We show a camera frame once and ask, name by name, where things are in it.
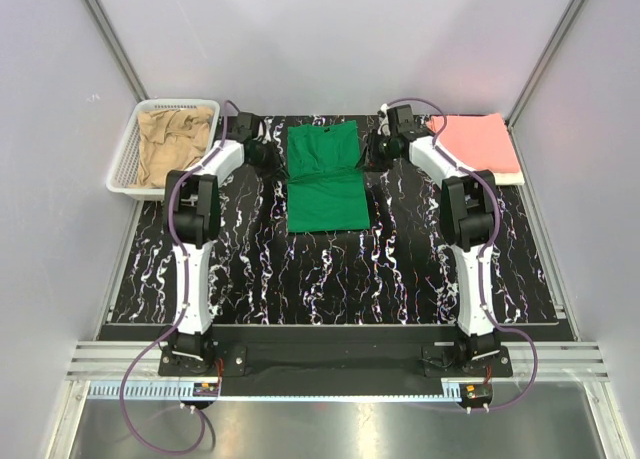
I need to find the green t shirt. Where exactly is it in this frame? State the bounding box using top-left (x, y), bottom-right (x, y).
top-left (287, 121), bottom-right (370, 234)

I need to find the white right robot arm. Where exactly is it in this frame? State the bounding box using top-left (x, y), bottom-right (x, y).
top-left (356, 101), bottom-right (501, 371)

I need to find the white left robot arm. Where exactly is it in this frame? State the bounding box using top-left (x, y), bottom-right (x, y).
top-left (161, 112), bottom-right (288, 374)

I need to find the beige crumpled t shirt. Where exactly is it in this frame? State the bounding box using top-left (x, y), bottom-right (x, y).
top-left (132, 106), bottom-right (214, 189)

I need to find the folded pink t shirt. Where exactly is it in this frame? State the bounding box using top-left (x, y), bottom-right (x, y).
top-left (427, 113), bottom-right (521, 175)

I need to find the folded cream t shirt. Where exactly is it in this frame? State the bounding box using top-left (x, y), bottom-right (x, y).
top-left (492, 170), bottom-right (525, 187)

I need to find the white plastic basket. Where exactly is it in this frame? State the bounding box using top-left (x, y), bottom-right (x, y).
top-left (105, 98), bottom-right (221, 201)

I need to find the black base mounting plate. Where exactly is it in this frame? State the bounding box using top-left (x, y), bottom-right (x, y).
top-left (160, 325), bottom-right (513, 386)

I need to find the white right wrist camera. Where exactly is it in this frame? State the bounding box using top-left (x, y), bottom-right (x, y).
top-left (377, 103), bottom-right (390, 137)

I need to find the left aluminium frame post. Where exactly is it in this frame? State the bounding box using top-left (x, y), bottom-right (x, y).
top-left (81, 0), bottom-right (149, 101)

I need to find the aluminium frame post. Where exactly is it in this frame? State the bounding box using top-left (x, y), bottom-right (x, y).
top-left (81, 0), bottom-right (149, 101)
top-left (504, 0), bottom-right (601, 125)

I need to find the right aluminium frame post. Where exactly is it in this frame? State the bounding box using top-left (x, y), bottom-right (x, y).
top-left (504, 0), bottom-right (601, 125)

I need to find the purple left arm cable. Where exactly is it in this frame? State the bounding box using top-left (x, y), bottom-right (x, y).
top-left (119, 99), bottom-right (241, 454)

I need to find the white slotted cable duct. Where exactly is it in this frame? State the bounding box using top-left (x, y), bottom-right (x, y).
top-left (88, 378), bottom-right (492, 404)

